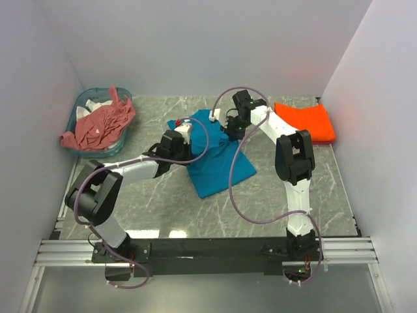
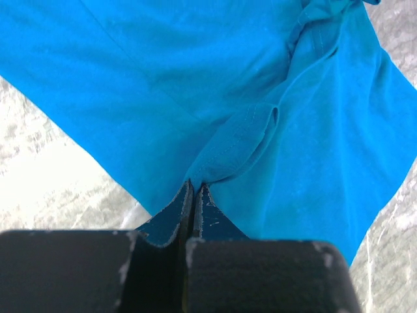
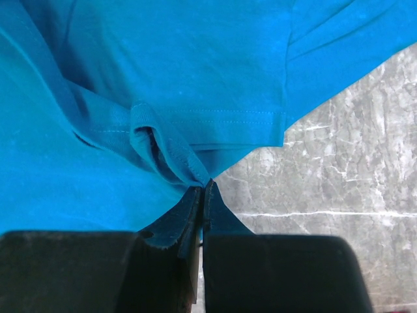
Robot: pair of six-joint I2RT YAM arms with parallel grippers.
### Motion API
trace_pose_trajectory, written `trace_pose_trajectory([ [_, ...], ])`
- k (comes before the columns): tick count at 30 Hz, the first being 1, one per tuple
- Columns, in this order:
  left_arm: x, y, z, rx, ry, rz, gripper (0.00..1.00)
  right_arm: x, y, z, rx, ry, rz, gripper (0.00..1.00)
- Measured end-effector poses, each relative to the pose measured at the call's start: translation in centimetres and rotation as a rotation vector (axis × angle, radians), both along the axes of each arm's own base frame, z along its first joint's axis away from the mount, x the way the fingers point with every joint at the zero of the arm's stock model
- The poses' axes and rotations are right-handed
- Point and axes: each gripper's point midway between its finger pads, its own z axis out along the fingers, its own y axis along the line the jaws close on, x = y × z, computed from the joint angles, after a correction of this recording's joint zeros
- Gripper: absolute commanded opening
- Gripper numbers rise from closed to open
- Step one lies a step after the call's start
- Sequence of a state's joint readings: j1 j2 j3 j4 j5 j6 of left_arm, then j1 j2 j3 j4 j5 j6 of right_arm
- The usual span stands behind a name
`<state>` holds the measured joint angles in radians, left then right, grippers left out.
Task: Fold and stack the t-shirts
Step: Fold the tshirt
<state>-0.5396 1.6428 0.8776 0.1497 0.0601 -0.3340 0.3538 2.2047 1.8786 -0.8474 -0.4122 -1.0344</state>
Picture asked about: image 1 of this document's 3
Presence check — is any aluminium frame rail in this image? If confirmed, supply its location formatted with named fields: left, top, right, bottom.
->
left=283, top=237, right=379, bottom=265

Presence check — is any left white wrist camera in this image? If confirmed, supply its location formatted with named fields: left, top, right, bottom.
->
left=174, top=119, right=193, bottom=144

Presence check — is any salmon pink t shirt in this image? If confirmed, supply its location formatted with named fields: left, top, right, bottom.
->
left=59, top=85, right=137, bottom=151

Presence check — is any teal blue t shirt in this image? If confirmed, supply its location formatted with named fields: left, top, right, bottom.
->
left=187, top=109, right=257, bottom=199

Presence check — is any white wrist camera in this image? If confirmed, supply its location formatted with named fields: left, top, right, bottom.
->
left=174, top=119, right=193, bottom=144
left=208, top=108, right=221, bottom=123

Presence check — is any black base beam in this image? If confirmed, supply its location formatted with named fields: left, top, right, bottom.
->
left=91, top=237, right=313, bottom=278

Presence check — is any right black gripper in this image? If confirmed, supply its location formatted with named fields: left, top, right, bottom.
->
left=220, top=115, right=250, bottom=142

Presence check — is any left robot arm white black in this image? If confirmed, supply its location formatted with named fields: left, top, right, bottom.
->
left=65, top=123, right=192, bottom=262

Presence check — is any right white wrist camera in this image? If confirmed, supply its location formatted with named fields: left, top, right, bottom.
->
left=208, top=108, right=221, bottom=123

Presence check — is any white garment in basket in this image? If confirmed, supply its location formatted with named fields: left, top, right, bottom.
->
left=76, top=99, right=113, bottom=121

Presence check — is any folded orange t shirt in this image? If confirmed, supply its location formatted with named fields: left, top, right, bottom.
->
left=274, top=102, right=336, bottom=140

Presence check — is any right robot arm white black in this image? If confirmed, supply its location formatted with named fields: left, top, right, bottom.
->
left=222, top=89, right=319, bottom=260

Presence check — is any teal plastic basket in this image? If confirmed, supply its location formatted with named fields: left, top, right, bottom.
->
left=65, top=85, right=133, bottom=159

